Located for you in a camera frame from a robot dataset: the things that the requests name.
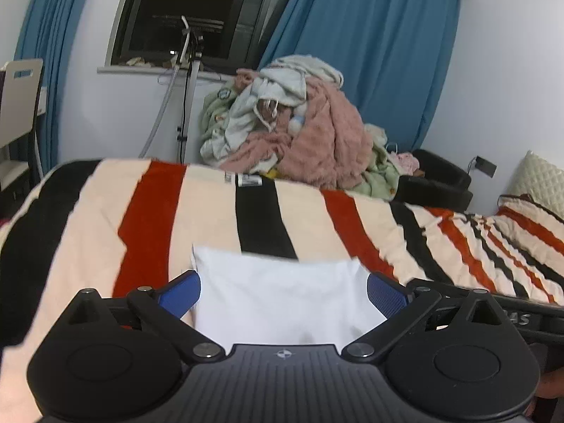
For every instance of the wide blue curtain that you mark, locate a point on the wide blue curtain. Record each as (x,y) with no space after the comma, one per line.
(374,53)

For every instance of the white hooded garment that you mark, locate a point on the white hooded garment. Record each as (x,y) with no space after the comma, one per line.
(286,79)

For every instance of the small white bottle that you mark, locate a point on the small white bottle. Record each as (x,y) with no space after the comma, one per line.
(247,180)

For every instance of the dark window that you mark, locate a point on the dark window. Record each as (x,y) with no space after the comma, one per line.
(176,0)

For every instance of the white cloth garment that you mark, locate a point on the white cloth garment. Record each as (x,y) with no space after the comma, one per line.
(282,295)

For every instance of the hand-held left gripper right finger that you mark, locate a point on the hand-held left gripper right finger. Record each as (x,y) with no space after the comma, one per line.
(387,296)

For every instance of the cream quilted pillow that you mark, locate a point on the cream quilted pillow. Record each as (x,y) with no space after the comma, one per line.
(542,176)

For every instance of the striped cream red black blanket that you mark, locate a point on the striped cream red black blanket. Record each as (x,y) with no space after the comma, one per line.
(211,211)

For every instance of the white chair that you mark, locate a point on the white chair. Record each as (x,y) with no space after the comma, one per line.
(17,105)

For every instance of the black chair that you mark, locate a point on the black chair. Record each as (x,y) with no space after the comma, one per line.
(440,176)

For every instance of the small pink garment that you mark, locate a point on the small pink garment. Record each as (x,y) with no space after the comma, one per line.
(407,162)

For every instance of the tripod stand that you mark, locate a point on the tripod stand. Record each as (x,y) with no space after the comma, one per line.
(192,97)

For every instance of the pile of clothes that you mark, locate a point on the pile of clothes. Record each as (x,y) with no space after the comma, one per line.
(216,114)

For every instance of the narrow blue curtain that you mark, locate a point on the narrow blue curtain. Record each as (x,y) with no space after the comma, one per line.
(57,53)

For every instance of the pink fluffy blanket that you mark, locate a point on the pink fluffy blanket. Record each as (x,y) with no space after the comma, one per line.
(335,141)

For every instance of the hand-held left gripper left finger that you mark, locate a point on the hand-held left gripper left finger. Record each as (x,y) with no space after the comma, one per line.
(180,296)

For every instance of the black wall socket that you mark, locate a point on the black wall socket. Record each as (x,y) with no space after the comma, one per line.
(484,166)

